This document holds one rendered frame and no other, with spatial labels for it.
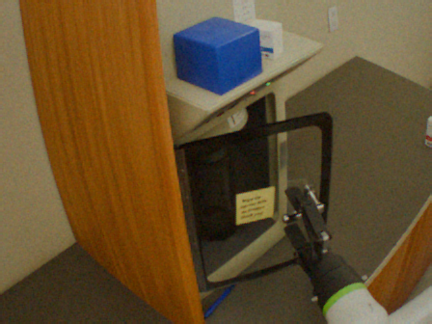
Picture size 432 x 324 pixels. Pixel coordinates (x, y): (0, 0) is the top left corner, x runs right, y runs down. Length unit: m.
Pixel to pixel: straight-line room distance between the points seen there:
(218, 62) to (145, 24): 0.16
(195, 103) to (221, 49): 0.10
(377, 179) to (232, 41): 0.88
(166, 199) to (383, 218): 0.76
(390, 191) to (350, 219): 0.18
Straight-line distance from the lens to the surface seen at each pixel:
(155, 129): 0.81
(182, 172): 1.00
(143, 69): 0.76
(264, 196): 1.09
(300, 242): 1.11
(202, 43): 0.84
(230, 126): 1.11
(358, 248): 1.40
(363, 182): 1.60
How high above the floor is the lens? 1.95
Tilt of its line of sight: 37 degrees down
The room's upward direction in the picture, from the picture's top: 6 degrees counter-clockwise
